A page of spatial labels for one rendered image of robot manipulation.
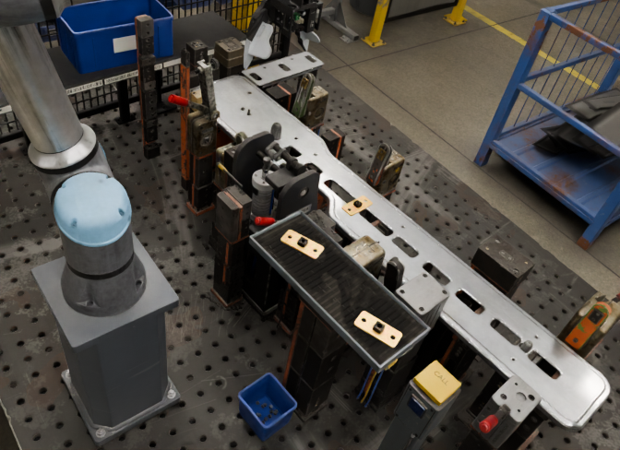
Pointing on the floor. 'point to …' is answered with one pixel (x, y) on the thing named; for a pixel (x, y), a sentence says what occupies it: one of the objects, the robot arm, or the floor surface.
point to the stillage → (566, 129)
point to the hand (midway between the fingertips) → (273, 58)
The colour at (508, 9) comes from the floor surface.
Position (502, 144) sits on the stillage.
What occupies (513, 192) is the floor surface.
